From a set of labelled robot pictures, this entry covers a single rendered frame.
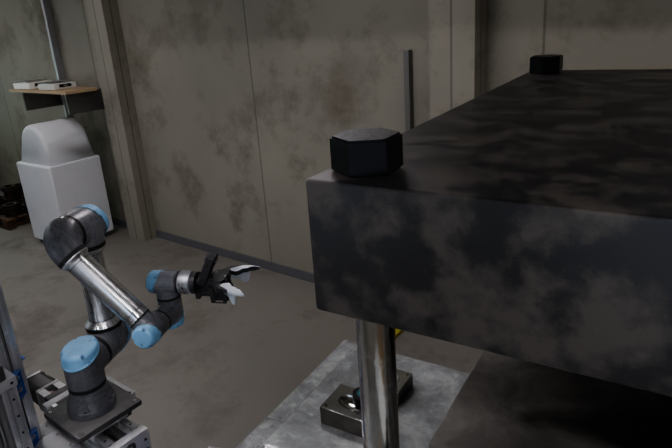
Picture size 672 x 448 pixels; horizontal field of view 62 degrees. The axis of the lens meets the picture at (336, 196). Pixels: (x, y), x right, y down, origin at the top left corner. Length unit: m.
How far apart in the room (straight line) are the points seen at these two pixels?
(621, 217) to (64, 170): 6.12
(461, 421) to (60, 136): 5.87
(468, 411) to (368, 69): 3.25
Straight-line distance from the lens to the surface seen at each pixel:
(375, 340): 0.86
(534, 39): 3.54
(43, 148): 6.47
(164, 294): 1.88
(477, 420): 1.06
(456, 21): 3.53
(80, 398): 2.05
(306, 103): 4.47
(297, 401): 2.32
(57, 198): 6.48
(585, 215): 0.63
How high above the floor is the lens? 2.21
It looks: 18 degrees down
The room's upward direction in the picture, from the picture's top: 4 degrees counter-clockwise
